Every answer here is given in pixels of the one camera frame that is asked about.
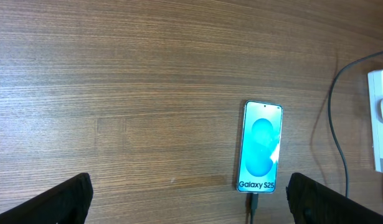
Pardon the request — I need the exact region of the black USB charging cable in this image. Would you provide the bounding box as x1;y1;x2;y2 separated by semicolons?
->
248;48;383;224

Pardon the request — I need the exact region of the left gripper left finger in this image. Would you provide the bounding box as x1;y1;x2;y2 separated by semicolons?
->
0;173;93;224

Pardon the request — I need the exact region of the white power strip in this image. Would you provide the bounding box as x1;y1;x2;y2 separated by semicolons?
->
367;70;383;173

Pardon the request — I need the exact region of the teal screen smartphone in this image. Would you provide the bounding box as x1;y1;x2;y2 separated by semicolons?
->
236;100;283;194

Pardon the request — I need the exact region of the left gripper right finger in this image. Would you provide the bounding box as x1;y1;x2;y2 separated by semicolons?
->
286;172;383;224

